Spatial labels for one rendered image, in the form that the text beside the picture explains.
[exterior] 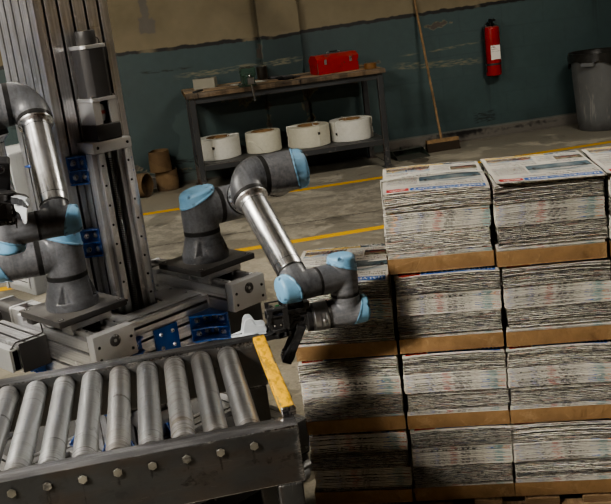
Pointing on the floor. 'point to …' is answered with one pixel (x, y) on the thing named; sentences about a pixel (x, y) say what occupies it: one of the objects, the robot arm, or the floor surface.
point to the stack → (479, 379)
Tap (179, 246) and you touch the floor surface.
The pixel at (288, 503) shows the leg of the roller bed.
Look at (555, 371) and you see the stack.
